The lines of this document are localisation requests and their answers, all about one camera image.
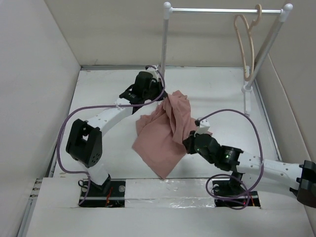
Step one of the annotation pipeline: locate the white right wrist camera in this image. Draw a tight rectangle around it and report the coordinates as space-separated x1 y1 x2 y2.
195 119 210 136

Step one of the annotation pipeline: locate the pink t shirt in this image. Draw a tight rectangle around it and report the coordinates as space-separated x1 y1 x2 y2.
132 90 197 179

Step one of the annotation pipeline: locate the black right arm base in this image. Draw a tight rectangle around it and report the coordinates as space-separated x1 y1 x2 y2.
211 172 261 209

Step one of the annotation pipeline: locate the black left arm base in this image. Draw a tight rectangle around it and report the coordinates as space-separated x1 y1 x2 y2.
78 179 126 208

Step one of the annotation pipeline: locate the white clothes rack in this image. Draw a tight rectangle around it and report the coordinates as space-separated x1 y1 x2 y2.
159 1 293 115

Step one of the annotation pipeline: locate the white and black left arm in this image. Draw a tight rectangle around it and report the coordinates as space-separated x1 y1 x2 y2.
66 69 167 196

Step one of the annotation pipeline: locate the beige wooden hanger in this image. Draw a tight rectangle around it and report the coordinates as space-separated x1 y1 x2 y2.
234 4 262 82

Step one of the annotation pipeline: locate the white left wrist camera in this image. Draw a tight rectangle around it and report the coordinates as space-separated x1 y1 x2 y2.
145 65 162 79

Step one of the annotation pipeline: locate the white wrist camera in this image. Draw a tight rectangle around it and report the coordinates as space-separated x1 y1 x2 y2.
145 65 162 79
195 119 210 136

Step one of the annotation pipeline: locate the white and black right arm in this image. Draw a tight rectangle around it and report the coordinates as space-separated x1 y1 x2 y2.
183 131 316 208

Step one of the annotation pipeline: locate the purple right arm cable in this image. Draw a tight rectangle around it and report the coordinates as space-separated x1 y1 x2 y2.
196 109 264 210

